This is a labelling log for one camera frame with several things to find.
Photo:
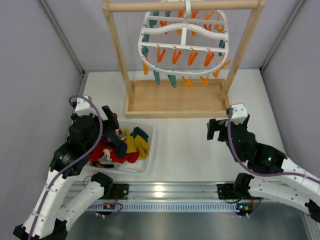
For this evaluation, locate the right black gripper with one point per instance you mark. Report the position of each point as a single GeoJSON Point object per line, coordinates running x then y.
{"type": "Point", "coordinates": [222, 130]}

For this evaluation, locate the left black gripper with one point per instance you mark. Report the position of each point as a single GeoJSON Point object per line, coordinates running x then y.
{"type": "Point", "coordinates": [105, 125]}

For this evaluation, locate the teal sock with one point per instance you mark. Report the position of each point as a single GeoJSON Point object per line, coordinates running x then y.
{"type": "Point", "coordinates": [137, 131]}

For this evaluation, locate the mustard sock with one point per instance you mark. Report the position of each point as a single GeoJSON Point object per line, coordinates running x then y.
{"type": "Point", "coordinates": [142, 146]}
{"type": "Point", "coordinates": [125, 135]}

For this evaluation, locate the white round clip hanger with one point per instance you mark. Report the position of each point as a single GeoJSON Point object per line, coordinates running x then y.
{"type": "Point", "coordinates": [170, 37]}

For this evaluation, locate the dark navy sock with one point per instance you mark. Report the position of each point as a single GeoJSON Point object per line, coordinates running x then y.
{"type": "Point", "coordinates": [120, 146]}

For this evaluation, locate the red sock with white pattern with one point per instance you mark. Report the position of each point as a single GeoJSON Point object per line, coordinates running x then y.
{"type": "Point", "coordinates": [129, 157]}

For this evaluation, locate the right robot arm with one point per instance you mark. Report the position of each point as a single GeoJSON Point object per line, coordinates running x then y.
{"type": "Point", "coordinates": [269, 173]}

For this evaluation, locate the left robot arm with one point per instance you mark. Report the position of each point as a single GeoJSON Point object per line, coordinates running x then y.
{"type": "Point", "coordinates": [50, 220]}

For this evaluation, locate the wooden hanger stand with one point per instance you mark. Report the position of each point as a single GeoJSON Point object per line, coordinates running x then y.
{"type": "Point", "coordinates": [177, 96]}

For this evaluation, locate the white plastic basket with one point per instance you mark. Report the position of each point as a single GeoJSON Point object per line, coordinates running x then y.
{"type": "Point", "coordinates": [107, 166]}

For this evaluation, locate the white sock in basket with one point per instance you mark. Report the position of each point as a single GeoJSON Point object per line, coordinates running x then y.
{"type": "Point", "coordinates": [138, 166]}

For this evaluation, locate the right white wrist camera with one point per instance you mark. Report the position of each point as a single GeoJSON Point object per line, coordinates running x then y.
{"type": "Point", "coordinates": [239, 113]}

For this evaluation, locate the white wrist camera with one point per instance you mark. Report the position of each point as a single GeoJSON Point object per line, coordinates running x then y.
{"type": "Point", "coordinates": [83, 108]}
{"type": "Point", "coordinates": [239, 113]}

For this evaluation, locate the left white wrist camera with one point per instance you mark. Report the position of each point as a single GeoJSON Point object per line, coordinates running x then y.
{"type": "Point", "coordinates": [83, 108]}

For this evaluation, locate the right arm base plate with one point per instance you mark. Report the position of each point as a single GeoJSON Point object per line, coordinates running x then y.
{"type": "Point", "coordinates": [235, 193]}

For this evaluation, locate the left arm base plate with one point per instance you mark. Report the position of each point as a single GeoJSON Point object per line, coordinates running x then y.
{"type": "Point", "coordinates": [119, 191]}

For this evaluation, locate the aluminium rail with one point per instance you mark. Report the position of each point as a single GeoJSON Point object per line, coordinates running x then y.
{"type": "Point", "coordinates": [173, 197]}

